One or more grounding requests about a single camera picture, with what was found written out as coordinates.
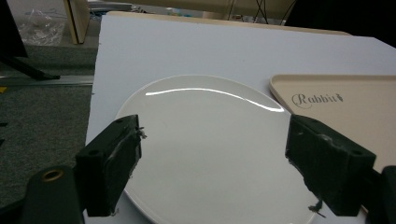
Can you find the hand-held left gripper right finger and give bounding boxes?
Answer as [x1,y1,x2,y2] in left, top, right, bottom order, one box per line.
[285,114,377,217]

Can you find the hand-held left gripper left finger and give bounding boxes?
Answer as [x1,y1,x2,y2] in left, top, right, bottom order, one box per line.
[75,114,144,217]

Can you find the white round plate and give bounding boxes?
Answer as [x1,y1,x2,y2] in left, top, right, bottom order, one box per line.
[114,74,317,224]

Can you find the beige plastic tray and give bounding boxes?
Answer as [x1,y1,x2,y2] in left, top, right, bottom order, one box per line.
[269,74,396,173]

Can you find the black metal stand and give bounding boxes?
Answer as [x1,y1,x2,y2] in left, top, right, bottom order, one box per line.
[0,0,61,81]

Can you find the light wooden board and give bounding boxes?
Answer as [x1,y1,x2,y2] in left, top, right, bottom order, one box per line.
[63,0,92,45]

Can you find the clear plastic bag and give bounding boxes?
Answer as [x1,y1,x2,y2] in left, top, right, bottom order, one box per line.
[18,8,65,47]

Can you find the black cables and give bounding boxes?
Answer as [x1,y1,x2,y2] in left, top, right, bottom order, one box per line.
[227,0,297,26]

